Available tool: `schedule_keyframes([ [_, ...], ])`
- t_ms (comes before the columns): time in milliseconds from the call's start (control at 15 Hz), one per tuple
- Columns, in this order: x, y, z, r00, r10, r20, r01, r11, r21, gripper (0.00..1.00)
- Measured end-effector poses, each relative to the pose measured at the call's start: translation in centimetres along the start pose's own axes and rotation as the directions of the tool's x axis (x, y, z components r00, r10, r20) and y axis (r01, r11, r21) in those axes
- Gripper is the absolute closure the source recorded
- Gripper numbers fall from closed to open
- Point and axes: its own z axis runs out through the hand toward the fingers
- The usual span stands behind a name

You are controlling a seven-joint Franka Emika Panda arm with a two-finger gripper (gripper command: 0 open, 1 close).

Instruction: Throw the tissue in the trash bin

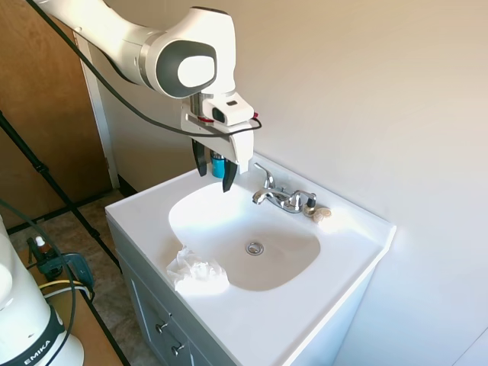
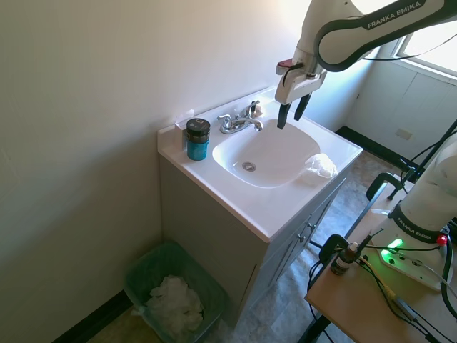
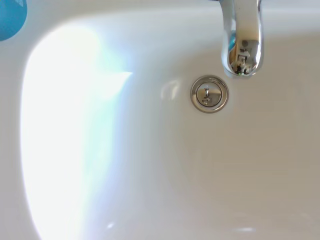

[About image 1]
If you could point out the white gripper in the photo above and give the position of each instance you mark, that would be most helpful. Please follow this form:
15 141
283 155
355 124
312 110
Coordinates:
241 146

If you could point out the white tissue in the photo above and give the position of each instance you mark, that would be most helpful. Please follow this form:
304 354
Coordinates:
194 268

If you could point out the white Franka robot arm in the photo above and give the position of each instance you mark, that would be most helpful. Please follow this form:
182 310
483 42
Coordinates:
190 38

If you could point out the blue bottle with dark cap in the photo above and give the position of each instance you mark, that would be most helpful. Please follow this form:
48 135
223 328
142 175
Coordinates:
218 165

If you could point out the chrome sink faucet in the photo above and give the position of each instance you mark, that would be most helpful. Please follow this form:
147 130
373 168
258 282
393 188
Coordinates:
280 196

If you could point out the chrome sink drain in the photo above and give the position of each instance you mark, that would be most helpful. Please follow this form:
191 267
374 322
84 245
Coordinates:
254 248

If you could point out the beige seashell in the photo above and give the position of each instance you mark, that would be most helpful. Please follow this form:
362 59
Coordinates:
322 215

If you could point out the grey vanity cabinet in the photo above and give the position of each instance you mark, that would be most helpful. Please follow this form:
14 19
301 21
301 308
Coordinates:
152 297

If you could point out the white sink vanity top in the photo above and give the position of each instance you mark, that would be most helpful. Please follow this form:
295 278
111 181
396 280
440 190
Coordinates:
289 305

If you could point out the silver cabinet knob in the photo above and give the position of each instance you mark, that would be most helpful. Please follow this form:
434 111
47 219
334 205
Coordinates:
162 326
177 347

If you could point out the teal metal clamp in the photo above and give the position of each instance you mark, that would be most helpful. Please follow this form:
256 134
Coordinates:
78 268

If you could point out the brown wooden door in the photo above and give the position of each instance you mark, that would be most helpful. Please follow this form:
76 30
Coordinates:
42 114

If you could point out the wooden robot mounting board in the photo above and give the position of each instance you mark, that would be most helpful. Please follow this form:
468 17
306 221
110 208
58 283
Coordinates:
93 339

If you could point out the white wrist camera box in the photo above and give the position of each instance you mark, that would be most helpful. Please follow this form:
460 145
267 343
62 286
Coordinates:
228 108

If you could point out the white door frame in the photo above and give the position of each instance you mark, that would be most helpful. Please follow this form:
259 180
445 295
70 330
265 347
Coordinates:
100 122

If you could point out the black camera tripod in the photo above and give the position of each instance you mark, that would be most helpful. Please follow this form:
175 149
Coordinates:
42 169

